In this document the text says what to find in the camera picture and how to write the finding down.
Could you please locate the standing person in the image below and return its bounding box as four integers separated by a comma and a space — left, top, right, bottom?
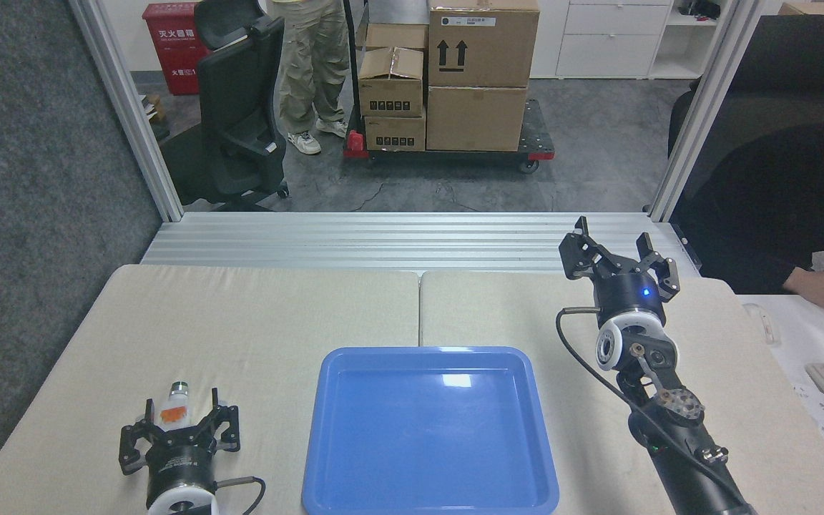
272, 0, 351, 156

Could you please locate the small printed cardboard box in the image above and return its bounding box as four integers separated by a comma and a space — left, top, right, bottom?
363, 114, 428, 152

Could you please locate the silver aluminium rail bed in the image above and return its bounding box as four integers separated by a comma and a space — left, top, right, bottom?
141, 212, 703, 277

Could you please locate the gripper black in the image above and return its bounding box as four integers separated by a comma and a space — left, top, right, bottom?
559, 217, 681, 328
118, 388, 242, 499

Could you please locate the open cardboard box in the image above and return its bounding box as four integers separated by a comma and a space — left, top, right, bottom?
358, 46, 426, 119

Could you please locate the blue plastic tray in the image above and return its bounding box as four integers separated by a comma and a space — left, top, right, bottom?
302, 346, 560, 515

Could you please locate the white orange switch part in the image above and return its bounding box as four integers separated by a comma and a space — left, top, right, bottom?
156, 381, 195, 431

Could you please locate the flat cardboard box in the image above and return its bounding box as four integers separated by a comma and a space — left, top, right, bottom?
363, 23, 430, 55

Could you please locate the plain cardboard box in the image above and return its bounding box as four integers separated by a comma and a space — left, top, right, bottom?
426, 86, 529, 152

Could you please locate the white power strip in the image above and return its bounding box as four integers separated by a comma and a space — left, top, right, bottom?
794, 385, 824, 448

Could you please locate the white desk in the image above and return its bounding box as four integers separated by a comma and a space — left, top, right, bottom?
737, 294, 824, 494

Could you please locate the silver aluminium post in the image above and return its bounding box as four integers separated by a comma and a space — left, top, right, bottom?
69, 0, 185, 223
647, 0, 767, 223

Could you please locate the black padded office chair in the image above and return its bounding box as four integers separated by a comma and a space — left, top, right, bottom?
667, 14, 824, 210

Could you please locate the large cardboard box with arrows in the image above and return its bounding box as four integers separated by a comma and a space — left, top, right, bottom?
427, 0, 541, 89

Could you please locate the grey felt partition panel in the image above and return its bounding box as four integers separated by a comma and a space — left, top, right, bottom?
0, 0, 164, 505

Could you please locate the red fire equipment box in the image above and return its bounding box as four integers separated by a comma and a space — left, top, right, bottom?
142, 2, 212, 97

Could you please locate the black red platform cart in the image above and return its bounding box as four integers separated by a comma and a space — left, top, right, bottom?
342, 0, 555, 175

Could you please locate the white cabinet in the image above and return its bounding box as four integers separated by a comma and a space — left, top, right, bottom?
529, 0, 722, 80

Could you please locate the seated person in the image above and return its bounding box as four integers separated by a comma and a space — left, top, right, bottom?
669, 113, 824, 295

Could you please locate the black mesh office chair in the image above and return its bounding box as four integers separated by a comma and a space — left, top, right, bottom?
161, 0, 290, 212

